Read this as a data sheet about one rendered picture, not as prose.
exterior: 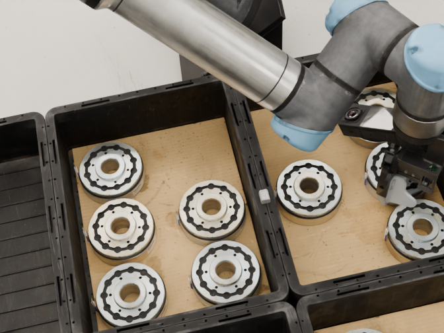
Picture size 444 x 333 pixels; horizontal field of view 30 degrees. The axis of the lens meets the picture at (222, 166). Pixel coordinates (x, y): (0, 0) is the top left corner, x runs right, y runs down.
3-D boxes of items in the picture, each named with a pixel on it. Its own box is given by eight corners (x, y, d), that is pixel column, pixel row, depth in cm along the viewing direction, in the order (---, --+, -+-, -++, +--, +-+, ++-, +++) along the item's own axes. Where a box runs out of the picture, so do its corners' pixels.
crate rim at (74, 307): (47, 117, 133) (43, 109, 131) (229, 80, 135) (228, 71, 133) (76, 353, 112) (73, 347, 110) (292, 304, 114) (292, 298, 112)
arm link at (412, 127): (386, 109, 107) (411, 65, 111) (382, 129, 111) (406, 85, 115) (441, 131, 105) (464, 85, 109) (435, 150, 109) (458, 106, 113)
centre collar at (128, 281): (110, 284, 122) (109, 282, 121) (142, 274, 123) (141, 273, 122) (117, 314, 119) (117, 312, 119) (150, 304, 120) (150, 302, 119)
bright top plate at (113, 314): (90, 275, 123) (89, 273, 123) (155, 256, 125) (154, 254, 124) (104, 337, 118) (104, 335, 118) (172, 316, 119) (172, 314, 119)
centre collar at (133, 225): (102, 217, 128) (102, 215, 127) (134, 210, 128) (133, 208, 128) (107, 244, 125) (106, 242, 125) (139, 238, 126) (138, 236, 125)
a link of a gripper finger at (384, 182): (382, 204, 123) (394, 165, 116) (372, 200, 123) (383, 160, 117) (394, 184, 126) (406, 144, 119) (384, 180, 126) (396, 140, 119)
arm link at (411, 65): (432, 5, 102) (487, 44, 98) (419, 61, 111) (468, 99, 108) (388, 39, 99) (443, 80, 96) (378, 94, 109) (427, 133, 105)
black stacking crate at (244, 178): (61, 150, 141) (45, 111, 131) (230, 115, 143) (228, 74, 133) (91, 373, 120) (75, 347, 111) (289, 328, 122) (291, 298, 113)
